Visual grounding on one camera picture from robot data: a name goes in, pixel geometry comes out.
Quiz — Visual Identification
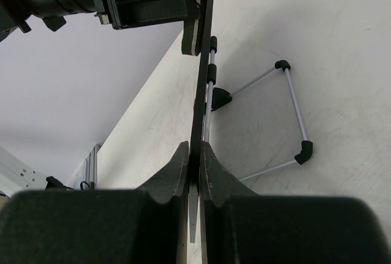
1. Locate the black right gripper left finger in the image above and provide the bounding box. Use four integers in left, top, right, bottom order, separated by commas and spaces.
1, 142, 189, 263

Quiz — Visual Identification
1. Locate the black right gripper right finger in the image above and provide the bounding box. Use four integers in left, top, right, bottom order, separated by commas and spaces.
200, 143, 390, 263

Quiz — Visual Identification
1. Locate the green bone-shaped whiteboard eraser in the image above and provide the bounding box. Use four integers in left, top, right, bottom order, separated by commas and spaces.
181, 0, 207, 56

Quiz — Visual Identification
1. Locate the black-framed whiteboard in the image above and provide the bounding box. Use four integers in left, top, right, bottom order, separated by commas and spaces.
188, 0, 214, 243

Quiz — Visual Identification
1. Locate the black whiteboard stand with rods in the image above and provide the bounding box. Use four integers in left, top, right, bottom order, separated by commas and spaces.
201, 35, 314, 182

